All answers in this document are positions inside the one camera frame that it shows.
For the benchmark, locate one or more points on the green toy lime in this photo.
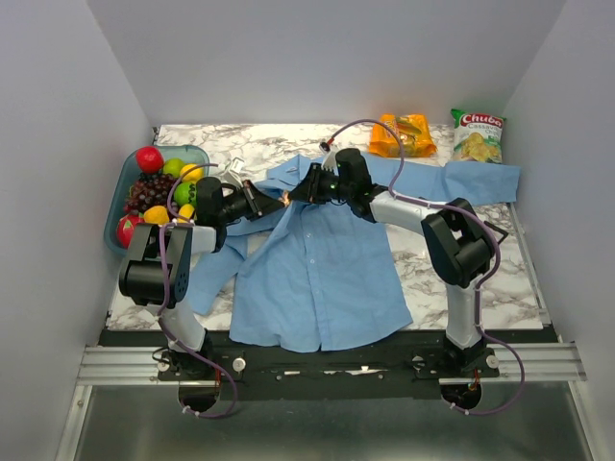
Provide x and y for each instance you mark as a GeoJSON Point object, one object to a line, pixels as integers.
{"type": "Point", "coordinates": [173, 167]}
{"type": "Point", "coordinates": [185, 193]}

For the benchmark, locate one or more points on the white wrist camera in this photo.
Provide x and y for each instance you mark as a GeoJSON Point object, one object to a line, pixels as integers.
{"type": "Point", "coordinates": [329, 161]}
{"type": "Point", "coordinates": [232, 172]}

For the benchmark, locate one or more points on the light blue button shirt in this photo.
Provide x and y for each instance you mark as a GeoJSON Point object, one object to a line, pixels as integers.
{"type": "Point", "coordinates": [306, 278]}

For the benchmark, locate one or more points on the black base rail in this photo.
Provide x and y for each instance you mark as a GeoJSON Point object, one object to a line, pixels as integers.
{"type": "Point", "coordinates": [407, 364]}

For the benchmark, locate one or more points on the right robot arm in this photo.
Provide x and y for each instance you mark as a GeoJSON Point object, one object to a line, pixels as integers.
{"type": "Point", "coordinates": [461, 247]}

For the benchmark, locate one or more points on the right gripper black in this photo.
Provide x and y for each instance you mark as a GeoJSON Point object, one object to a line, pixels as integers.
{"type": "Point", "coordinates": [307, 189]}

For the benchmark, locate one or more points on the teal plastic fruit basin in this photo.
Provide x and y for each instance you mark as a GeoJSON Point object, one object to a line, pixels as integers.
{"type": "Point", "coordinates": [129, 174]}

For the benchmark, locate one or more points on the pink toy dragon fruit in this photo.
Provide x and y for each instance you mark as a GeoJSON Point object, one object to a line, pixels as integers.
{"type": "Point", "coordinates": [126, 227]}

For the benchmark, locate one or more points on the yellow toy mango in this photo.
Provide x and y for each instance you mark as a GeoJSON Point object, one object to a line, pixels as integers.
{"type": "Point", "coordinates": [186, 213]}

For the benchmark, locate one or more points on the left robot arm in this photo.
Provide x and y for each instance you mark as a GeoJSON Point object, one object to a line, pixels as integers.
{"type": "Point", "coordinates": [155, 271]}

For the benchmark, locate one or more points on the orange toy fruit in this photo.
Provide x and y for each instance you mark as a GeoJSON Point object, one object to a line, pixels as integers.
{"type": "Point", "coordinates": [192, 173]}

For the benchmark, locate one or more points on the orange mango gummy bag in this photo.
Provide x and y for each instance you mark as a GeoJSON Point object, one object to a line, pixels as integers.
{"type": "Point", "coordinates": [413, 130]}

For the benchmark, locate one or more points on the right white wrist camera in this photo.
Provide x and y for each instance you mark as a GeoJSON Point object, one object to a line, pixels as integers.
{"type": "Point", "coordinates": [329, 161]}

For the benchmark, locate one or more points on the green cassava chips bag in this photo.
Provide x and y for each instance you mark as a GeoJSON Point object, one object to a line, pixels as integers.
{"type": "Point", "coordinates": [477, 136]}

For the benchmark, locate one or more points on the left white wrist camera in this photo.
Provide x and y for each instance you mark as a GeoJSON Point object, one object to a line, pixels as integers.
{"type": "Point", "coordinates": [232, 172]}

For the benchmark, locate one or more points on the black brooch box yellow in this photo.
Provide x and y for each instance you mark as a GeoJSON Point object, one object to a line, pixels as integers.
{"type": "Point", "coordinates": [500, 232]}

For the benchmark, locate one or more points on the yellow toy lemon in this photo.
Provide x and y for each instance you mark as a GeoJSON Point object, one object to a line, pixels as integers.
{"type": "Point", "coordinates": [156, 215]}

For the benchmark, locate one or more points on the red toy apple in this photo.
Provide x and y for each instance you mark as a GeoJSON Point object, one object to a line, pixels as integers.
{"type": "Point", "coordinates": [149, 160]}

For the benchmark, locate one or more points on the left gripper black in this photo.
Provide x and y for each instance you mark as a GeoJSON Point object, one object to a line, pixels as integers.
{"type": "Point", "coordinates": [258, 204]}

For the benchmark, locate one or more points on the dark toy grape bunch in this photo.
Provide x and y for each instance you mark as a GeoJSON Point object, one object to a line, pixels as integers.
{"type": "Point", "coordinates": [148, 191]}

